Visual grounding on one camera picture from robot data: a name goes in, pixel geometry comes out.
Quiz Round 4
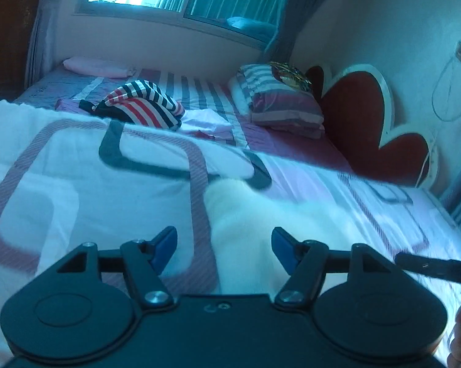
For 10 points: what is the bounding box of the thin wall wire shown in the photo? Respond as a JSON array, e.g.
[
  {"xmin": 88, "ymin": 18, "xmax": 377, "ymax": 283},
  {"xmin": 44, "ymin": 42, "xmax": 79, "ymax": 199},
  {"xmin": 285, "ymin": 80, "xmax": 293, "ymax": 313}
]
[{"xmin": 431, "ymin": 40, "xmax": 461, "ymax": 122}]

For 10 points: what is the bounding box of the patterned white bed cover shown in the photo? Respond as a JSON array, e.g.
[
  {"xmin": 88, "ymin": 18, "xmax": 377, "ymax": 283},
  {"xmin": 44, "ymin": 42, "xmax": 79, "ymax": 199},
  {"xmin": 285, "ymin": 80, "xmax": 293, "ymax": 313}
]
[{"xmin": 0, "ymin": 99, "xmax": 461, "ymax": 368}]

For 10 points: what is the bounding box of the teal cloth bundle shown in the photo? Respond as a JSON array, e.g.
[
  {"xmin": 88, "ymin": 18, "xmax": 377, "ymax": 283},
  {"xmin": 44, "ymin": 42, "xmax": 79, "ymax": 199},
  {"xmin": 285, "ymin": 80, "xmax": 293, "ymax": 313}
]
[{"xmin": 226, "ymin": 16, "xmax": 279, "ymax": 44}]

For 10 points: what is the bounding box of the heart-shaped red headboard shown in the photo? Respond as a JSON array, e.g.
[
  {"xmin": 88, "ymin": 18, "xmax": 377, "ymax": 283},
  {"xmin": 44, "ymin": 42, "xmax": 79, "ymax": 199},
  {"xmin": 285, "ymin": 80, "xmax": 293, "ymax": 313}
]
[{"xmin": 305, "ymin": 64, "xmax": 441, "ymax": 189}]

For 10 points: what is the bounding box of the white towel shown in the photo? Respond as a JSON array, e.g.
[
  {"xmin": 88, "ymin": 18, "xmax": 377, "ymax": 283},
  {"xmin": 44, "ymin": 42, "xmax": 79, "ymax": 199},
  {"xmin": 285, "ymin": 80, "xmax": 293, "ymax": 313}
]
[{"xmin": 204, "ymin": 178, "xmax": 369, "ymax": 296}]

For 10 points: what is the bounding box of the grey curtain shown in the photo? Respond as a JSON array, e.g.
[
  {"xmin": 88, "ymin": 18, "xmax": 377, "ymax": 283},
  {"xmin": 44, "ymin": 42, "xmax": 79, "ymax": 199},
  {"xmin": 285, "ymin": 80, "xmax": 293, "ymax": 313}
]
[
  {"xmin": 24, "ymin": 0, "xmax": 60, "ymax": 87},
  {"xmin": 263, "ymin": 0, "xmax": 332, "ymax": 67}
]

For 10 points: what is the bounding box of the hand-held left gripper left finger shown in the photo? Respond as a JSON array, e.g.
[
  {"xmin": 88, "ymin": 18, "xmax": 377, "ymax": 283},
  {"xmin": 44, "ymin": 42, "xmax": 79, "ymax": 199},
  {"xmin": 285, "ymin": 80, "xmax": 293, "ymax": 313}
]
[{"xmin": 56, "ymin": 226, "xmax": 178, "ymax": 309}]

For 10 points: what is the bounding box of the printed bag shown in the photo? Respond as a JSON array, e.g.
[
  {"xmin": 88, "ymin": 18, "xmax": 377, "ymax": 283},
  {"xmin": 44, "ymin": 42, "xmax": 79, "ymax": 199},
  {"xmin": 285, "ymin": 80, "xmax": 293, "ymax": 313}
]
[{"xmin": 269, "ymin": 61, "xmax": 314, "ymax": 93}]

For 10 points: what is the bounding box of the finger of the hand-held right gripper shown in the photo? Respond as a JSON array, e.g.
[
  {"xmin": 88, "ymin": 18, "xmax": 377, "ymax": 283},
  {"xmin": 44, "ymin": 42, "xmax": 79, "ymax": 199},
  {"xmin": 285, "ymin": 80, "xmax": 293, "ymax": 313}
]
[{"xmin": 395, "ymin": 252, "xmax": 461, "ymax": 283}]

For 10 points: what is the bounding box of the striped pillow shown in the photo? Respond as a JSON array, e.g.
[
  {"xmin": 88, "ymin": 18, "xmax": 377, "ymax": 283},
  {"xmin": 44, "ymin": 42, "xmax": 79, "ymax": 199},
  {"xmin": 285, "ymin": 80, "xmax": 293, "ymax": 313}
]
[{"xmin": 227, "ymin": 63, "xmax": 326, "ymax": 139}]

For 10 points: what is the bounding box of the brown wooden wardrobe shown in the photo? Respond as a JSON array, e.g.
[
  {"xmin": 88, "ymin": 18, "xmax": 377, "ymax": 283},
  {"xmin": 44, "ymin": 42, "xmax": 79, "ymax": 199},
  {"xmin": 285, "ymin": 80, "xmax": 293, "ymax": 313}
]
[{"xmin": 0, "ymin": 0, "xmax": 43, "ymax": 98}]

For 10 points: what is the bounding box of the striped purple bed sheet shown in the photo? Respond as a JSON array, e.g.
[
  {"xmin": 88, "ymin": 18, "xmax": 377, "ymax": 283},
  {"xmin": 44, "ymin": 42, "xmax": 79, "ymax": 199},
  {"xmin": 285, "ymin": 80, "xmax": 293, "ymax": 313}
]
[{"xmin": 13, "ymin": 64, "xmax": 354, "ymax": 173}]

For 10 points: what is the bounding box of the white folded cloth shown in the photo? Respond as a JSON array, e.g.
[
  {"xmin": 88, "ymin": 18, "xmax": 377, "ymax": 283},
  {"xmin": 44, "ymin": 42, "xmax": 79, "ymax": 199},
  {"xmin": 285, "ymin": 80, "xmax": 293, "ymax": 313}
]
[{"xmin": 180, "ymin": 109, "xmax": 247, "ymax": 144}]

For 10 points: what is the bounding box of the white cable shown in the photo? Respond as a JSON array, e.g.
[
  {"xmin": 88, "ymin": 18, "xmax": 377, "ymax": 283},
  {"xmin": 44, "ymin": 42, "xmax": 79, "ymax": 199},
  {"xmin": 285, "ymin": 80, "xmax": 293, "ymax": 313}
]
[{"xmin": 415, "ymin": 131, "xmax": 441, "ymax": 189}]

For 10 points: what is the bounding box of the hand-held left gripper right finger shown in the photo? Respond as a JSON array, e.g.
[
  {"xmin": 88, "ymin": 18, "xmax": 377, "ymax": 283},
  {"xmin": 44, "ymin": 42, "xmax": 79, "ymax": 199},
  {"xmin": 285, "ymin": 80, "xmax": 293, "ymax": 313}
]
[{"xmin": 272, "ymin": 227, "xmax": 392, "ymax": 309}]

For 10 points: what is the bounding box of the red white navy striped garment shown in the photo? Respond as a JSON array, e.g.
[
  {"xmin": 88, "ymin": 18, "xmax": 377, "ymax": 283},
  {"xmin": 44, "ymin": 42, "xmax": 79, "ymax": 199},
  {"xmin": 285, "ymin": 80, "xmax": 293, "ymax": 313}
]
[{"xmin": 79, "ymin": 79, "xmax": 186, "ymax": 132}]

